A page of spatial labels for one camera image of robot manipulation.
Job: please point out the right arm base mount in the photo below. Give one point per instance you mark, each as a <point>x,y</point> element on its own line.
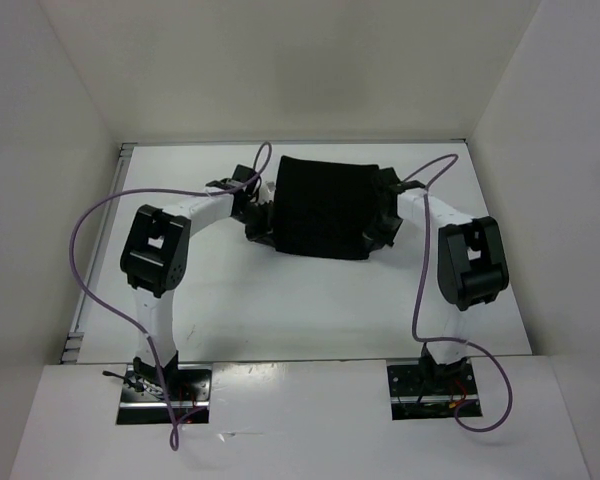
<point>412,397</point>

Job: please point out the black skirt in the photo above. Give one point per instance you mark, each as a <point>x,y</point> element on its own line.
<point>322,208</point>

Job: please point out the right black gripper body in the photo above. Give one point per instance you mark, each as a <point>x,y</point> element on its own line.
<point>386,228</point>

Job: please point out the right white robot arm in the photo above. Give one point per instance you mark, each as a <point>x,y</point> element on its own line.
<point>464,254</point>

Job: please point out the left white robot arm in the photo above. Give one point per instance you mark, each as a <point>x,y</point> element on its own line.
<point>155,256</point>

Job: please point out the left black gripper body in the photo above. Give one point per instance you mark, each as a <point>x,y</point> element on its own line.
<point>256,218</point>

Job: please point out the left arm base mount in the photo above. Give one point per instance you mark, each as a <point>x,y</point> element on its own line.
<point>142,402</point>

